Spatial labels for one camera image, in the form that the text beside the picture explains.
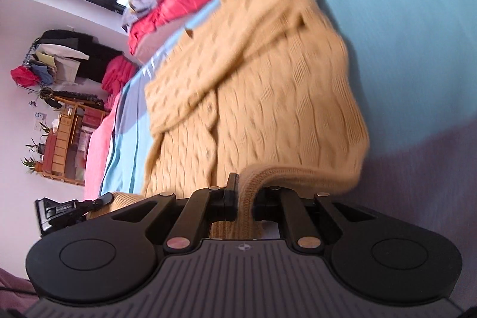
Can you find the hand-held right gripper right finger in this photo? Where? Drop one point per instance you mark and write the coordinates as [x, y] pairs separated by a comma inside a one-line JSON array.
[[261, 206]]

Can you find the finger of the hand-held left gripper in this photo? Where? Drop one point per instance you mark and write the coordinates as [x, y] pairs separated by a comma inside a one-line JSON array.
[[97, 202]]

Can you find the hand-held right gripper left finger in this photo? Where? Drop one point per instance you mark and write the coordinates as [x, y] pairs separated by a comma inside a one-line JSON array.
[[230, 198]]

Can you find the pile of pink clothes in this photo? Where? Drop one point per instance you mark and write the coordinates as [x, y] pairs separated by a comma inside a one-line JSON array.
[[117, 76]]

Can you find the black clothes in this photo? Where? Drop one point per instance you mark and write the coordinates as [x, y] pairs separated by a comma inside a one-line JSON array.
[[89, 57]]

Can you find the pink blanket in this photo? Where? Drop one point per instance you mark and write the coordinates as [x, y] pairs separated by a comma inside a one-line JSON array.
[[98, 154]]

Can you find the potted plant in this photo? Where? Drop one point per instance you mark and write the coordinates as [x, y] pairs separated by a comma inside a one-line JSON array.
[[34, 157]]

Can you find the wooden shelf unit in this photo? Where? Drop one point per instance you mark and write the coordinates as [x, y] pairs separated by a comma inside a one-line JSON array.
[[63, 139]]

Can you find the black keyboard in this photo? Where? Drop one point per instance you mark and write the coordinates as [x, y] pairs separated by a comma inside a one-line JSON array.
[[76, 96]]

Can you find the red cloth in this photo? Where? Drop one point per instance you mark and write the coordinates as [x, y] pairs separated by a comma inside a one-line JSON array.
[[24, 76]]

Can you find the white cloth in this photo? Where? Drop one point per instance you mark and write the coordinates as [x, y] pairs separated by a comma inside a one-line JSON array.
[[63, 59]]

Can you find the blue patterned bed sheet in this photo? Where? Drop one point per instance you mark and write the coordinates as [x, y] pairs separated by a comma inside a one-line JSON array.
[[410, 42]]

